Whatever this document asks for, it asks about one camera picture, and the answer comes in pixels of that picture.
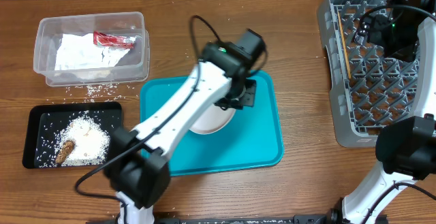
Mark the black tray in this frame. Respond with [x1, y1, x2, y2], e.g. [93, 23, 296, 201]
[22, 101, 123, 169]

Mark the wooden chopstick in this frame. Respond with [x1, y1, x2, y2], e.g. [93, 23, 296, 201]
[337, 10, 352, 80]

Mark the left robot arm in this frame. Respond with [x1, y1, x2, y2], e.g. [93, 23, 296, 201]
[104, 29, 267, 223]

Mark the teal serving tray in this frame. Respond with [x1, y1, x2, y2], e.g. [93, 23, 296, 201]
[140, 70, 284, 176]

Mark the red sauce packet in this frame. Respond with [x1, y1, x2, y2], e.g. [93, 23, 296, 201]
[93, 31, 136, 49]

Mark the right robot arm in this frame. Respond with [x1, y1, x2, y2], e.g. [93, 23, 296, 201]
[317, 0, 435, 223]

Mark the grey dishwasher rack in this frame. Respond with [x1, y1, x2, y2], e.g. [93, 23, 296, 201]
[317, 0, 435, 148]

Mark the white round plate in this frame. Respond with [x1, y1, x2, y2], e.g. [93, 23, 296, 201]
[190, 105, 236, 135]

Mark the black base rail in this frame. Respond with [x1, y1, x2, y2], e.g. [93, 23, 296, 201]
[154, 214, 327, 224]

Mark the pile of white rice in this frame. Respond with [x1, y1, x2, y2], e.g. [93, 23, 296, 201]
[57, 117, 110, 167]

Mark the clear plastic bin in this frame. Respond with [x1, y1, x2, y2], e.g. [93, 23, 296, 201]
[33, 12, 150, 86]

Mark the brown food scrap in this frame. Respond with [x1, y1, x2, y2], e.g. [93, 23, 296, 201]
[55, 140, 76, 165]

